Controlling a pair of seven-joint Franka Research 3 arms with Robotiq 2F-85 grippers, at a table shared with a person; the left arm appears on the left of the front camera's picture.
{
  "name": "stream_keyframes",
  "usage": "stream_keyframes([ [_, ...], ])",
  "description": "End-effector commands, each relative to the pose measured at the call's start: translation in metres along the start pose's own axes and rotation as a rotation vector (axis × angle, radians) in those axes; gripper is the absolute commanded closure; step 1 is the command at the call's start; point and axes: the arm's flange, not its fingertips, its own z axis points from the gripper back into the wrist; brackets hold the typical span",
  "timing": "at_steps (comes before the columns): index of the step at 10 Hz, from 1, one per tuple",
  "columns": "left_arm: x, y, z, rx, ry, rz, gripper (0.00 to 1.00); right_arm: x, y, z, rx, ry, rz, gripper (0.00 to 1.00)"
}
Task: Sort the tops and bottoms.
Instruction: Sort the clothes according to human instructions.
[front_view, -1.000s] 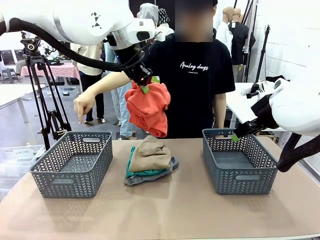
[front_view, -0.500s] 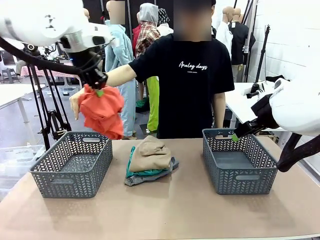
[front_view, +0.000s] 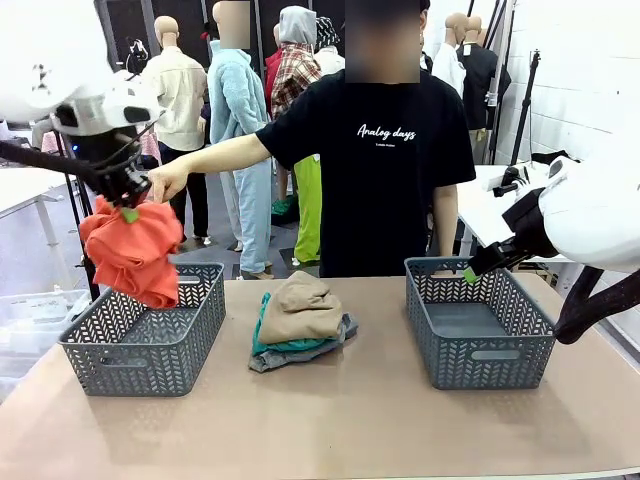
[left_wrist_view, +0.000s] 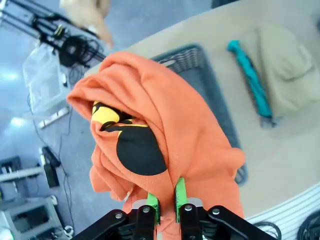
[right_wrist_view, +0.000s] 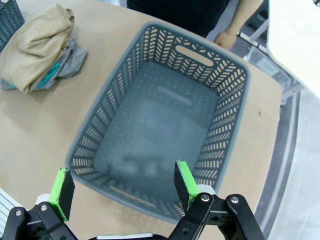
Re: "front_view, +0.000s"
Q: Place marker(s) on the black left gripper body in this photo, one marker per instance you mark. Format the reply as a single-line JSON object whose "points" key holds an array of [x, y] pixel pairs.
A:
{"points": [[120, 185]]}

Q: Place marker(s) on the right gripper black green-tipped finger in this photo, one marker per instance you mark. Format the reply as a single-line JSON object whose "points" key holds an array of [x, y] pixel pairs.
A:
{"points": [[515, 251], [487, 257]]}

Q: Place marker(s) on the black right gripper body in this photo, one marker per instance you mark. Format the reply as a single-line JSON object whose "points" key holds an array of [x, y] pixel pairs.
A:
{"points": [[527, 225]]}

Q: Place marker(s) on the orange garment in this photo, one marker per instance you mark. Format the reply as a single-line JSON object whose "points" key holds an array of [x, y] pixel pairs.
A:
{"points": [[135, 255]]}

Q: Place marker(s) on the beige garment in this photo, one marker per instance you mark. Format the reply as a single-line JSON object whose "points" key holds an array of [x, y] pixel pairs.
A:
{"points": [[300, 310]]}

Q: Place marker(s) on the teal garment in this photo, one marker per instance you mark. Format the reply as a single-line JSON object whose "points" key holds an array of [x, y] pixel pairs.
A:
{"points": [[280, 346]]}

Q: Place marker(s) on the grey garment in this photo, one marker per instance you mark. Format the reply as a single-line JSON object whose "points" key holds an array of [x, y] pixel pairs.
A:
{"points": [[300, 357]]}

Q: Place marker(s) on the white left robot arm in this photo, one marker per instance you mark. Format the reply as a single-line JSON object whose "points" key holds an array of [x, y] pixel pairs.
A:
{"points": [[60, 65]]}

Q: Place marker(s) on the person's right hand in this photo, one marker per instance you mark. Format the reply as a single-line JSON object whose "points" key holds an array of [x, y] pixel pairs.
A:
{"points": [[170, 180]]}

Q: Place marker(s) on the table with pink cloth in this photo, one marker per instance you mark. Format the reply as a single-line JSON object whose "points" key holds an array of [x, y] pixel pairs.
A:
{"points": [[150, 147]]}

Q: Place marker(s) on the black garment on table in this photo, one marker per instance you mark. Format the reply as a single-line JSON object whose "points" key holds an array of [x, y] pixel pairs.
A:
{"points": [[545, 157]]}

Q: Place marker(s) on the bare white table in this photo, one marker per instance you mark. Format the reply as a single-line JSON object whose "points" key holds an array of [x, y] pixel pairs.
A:
{"points": [[20, 190]]}

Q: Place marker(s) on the grey plastic woven basket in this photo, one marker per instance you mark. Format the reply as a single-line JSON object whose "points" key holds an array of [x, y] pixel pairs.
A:
{"points": [[480, 360], [150, 360]]}

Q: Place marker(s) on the mannequin in cream jacket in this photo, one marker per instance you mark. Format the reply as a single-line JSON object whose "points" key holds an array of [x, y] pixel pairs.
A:
{"points": [[180, 100]]}

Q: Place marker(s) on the black light stand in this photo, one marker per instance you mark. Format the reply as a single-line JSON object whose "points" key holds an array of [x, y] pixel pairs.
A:
{"points": [[525, 105]]}

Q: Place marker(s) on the person in black T-shirt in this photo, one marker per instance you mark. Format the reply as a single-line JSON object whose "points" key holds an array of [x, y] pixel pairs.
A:
{"points": [[380, 175]]}

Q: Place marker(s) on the clear plastic storage box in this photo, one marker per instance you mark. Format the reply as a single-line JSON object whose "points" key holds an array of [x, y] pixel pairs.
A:
{"points": [[30, 315]]}

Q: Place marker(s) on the mannequin in light blue fleece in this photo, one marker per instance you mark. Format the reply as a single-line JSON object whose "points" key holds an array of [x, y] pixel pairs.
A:
{"points": [[235, 100]]}

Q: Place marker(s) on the mannequin in black shirt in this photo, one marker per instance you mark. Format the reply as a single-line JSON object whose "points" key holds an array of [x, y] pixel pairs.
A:
{"points": [[480, 85]]}

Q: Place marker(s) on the mannequin in white shirt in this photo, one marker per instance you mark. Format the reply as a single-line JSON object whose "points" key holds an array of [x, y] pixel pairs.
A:
{"points": [[447, 65]]}

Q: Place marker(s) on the mannequin in red top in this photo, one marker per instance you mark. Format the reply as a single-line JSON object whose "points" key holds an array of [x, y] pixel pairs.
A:
{"points": [[272, 70]]}

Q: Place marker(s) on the mannequin in plaid hooded shirt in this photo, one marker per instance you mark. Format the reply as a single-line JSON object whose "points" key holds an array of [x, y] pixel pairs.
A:
{"points": [[295, 80]]}

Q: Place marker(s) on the mannequin with patterned hood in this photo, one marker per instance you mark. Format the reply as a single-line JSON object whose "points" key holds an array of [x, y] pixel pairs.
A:
{"points": [[327, 60]]}

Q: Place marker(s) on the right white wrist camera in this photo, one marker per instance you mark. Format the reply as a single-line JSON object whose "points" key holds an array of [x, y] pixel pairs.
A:
{"points": [[510, 180]]}

